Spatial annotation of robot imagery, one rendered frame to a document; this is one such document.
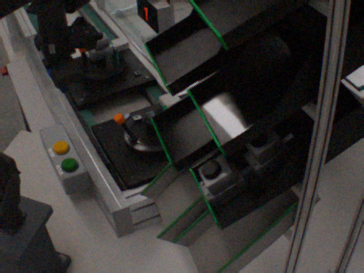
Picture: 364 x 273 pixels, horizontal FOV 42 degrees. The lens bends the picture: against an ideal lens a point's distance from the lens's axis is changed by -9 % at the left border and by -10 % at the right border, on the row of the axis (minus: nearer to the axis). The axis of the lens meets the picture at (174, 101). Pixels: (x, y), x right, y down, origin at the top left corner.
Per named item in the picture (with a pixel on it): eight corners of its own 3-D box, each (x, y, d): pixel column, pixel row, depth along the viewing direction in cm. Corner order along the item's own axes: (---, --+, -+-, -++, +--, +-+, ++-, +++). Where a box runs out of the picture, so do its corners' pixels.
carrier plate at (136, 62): (78, 111, 141) (77, 105, 140) (55, 69, 158) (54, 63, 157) (157, 84, 149) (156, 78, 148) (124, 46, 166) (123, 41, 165)
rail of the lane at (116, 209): (118, 238, 116) (110, 210, 110) (27, 61, 180) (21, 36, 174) (138, 231, 118) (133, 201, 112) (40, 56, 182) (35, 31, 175)
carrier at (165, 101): (128, 192, 117) (122, 152, 109) (92, 132, 134) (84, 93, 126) (221, 156, 125) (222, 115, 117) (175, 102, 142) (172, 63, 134)
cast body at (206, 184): (214, 210, 80) (196, 188, 76) (205, 191, 83) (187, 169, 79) (260, 182, 80) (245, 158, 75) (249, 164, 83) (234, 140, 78)
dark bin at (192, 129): (177, 173, 88) (156, 148, 83) (156, 126, 98) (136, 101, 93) (314, 85, 86) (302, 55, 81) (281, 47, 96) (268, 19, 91)
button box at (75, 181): (67, 196, 122) (61, 179, 119) (43, 145, 137) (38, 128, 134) (92, 187, 125) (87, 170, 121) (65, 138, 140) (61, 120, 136)
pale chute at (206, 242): (210, 295, 89) (193, 292, 86) (188, 245, 99) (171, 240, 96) (321, 199, 81) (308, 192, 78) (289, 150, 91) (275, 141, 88)
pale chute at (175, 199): (173, 243, 100) (157, 238, 97) (154, 199, 110) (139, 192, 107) (273, 149, 91) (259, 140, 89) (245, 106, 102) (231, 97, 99)
